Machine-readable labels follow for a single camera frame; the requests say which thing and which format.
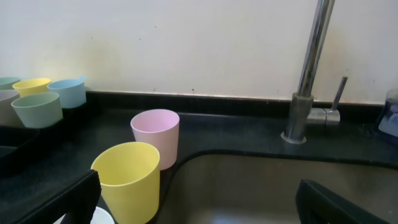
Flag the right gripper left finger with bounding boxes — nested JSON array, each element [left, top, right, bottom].
[[18, 169, 102, 224]]

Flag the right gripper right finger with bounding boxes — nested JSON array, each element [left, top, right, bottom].
[[295, 179, 391, 224]]

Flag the yellow cup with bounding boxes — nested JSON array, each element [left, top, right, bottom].
[[12, 77, 52, 98], [90, 141, 161, 224]]

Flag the pink cup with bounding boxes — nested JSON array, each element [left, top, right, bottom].
[[130, 108, 180, 171]]

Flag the white cup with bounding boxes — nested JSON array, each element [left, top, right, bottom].
[[52, 206, 116, 224]]

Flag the steel sink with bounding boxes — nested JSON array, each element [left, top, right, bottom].
[[156, 150, 398, 224]]

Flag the black tray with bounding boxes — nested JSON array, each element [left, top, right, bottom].
[[0, 90, 101, 180]]

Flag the steel tap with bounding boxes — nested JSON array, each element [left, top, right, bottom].
[[280, 0, 349, 145]]

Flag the green cup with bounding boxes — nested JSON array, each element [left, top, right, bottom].
[[11, 91, 64, 129], [0, 77, 21, 91]]

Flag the blue cup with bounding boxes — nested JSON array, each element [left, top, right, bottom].
[[47, 76, 88, 110]]

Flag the blue soap bottle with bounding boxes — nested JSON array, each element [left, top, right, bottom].
[[373, 88, 398, 147]]

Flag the grey cup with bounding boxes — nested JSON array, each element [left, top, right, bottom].
[[0, 89, 25, 128]]

